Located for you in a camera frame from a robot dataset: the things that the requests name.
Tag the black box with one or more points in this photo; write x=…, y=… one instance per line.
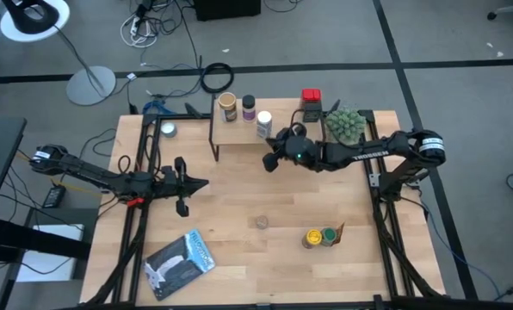
x=226, y=8

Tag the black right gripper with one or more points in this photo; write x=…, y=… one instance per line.
x=297, y=148

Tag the red-lid patterned spice tin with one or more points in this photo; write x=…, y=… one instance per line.
x=311, y=94

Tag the white power strip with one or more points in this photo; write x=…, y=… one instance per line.
x=134, y=26

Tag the black aluminium table frame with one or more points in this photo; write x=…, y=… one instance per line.
x=141, y=241

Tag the wooden shelf riser black legs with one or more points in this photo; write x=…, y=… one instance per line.
x=237, y=134

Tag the small silver round tin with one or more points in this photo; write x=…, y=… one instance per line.
x=168, y=129

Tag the orange spice pouch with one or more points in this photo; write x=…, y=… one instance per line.
x=341, y=234

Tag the green-lid spice jar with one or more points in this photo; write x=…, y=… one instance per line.
x=329, y=235

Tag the black power adapter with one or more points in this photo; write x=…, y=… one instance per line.
x=54, y=196

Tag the wide tan-lid jar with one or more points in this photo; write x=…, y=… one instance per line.
x=227, y=101

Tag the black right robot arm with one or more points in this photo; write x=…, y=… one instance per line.
x=368, y=153

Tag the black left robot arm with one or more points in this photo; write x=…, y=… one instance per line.
x=101, y=176

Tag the white box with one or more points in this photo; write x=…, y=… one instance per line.
x=45, y=262

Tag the yellow-lid spice jar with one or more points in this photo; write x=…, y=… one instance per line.
x=313, y=237

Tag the small clear spice jar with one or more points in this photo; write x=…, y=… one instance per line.
x=262, y=221

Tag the office chair base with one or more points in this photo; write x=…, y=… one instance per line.
x=510, y=9

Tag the black-lid spice jar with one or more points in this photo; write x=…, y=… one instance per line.
x=249, y=103

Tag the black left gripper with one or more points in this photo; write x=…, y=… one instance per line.
x=170, y=183

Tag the potted green cactus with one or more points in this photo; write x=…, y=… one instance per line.
x=345, y=125

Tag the Yellowstone book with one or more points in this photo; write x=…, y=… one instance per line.
x=177, y=267

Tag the white-lid spice jar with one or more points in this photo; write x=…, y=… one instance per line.
x=264, y=118

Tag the floor lamp with round base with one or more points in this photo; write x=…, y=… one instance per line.
x=90, y=86

